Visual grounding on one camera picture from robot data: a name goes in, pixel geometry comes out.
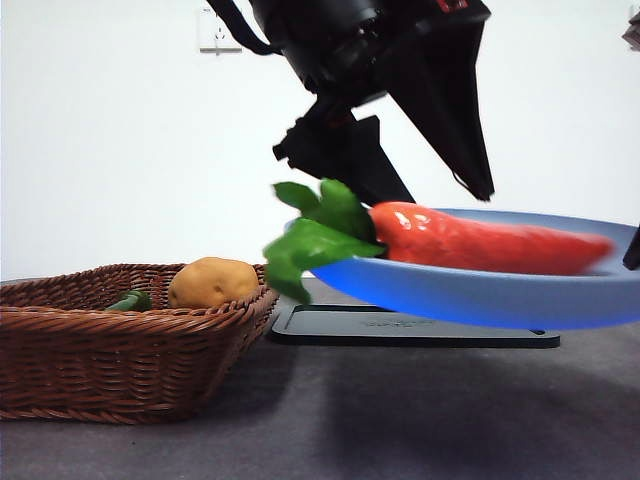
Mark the white wall socket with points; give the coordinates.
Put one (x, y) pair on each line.
(210, 32)

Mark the black rectangular tray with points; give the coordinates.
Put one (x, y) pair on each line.
(400, 339)

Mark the light blue round plate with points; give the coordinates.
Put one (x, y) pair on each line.
(450, 300)

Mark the yellow-brown potato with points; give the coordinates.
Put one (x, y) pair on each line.
(212, 282)

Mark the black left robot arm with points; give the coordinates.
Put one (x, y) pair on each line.
(325, 30)

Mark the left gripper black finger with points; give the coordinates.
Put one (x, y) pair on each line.
(450, 110)
(380, 170)

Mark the brown wicker basket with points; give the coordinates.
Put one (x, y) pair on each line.
(100, 360)

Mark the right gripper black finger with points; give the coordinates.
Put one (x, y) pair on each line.
(634, 252)

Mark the green pepper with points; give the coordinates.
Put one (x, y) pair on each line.
(132, 301)

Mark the orange carrot with green leaves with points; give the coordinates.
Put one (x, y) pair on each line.
(475, 240)

